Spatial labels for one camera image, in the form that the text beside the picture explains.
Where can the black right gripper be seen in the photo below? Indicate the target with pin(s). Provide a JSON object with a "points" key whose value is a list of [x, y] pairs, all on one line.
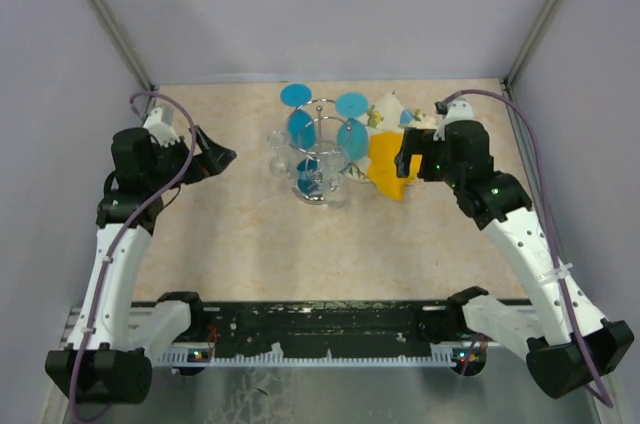
{"points": [[418, 141]]}

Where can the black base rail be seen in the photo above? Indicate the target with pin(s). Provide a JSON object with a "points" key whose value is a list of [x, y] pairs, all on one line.
{"points": [[322, 334]]}

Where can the blue wine glass left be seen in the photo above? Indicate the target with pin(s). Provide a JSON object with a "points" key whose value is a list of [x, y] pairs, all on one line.
{"points": [[299, 124]]}

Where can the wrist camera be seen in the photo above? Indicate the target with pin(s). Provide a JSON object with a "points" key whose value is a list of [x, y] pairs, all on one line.
{"points": [[456, 110], [159, 124]]}

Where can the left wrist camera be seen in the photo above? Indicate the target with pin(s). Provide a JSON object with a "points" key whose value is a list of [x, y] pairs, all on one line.
{"points": [[159, 124]]}

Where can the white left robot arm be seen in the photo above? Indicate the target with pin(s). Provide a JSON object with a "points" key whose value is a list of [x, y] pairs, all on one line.
{"points": [[105, 360]]}

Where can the white patterned cloth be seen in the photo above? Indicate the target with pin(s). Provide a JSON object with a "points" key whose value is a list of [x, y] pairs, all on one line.
{"points": [[387, 114]]}

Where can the blue wine glass right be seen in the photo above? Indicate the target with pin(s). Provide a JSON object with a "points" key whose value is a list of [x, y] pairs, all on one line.
{"points": [[352, 136]]}

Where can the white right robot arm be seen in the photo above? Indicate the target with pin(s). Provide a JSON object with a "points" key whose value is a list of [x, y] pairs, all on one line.
{"points": [[569, 343]]}

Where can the chrome wine glass rack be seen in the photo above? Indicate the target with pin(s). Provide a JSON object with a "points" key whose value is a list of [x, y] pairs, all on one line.
{"points": [[306, 184]]}

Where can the blue wine glass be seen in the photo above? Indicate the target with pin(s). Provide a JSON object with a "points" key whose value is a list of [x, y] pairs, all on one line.
{"points": [[299, 124], [352, 136]]}

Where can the yellow cloth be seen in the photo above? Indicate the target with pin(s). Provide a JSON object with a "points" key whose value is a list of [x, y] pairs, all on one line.
{"points": [[382, 151]]}

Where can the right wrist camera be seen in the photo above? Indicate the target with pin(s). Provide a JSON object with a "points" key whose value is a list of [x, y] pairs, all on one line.
{"points": [[456, 110]]}

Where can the clear wine glass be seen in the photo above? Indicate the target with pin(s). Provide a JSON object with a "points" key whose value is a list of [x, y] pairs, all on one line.
{"points": [[285, 160], [334, 186]]}

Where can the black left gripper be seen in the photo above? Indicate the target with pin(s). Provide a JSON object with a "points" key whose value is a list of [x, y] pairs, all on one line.
{"points": [[211, 161]]}

